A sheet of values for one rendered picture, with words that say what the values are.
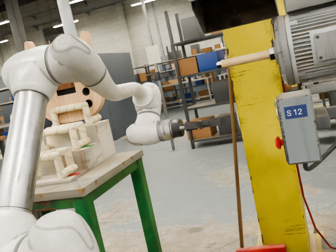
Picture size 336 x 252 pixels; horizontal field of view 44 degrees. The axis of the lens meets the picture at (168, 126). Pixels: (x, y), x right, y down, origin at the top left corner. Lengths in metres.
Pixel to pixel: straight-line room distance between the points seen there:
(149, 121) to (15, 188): 0.72
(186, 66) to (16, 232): 5.58
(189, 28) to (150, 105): 4.88
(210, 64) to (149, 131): 4.77
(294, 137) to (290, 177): 1.32
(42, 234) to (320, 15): 1.08
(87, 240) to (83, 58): 0.55
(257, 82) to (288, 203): 0.75
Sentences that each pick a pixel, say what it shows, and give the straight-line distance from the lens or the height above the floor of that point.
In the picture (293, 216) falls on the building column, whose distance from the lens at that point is 2.65.
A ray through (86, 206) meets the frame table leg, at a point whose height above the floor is 0.86.
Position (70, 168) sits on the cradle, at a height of 0.97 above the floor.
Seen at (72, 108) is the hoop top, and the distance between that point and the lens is 1.94.
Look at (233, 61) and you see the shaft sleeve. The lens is 1.58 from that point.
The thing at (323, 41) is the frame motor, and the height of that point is 1.25.
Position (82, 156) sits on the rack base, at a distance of 1.75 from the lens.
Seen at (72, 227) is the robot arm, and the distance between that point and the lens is 1.04.
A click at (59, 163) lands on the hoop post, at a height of 1.00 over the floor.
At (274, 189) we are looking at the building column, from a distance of 2.59.
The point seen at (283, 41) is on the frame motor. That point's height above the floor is 1.28.
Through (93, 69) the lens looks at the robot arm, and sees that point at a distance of 1.34.
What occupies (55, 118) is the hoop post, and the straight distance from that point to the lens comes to 2.00.
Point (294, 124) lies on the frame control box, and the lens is 1.24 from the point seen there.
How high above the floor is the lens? 1.26
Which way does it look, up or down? 7 degrees down
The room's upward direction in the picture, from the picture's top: 12 degrees counter-clockwise
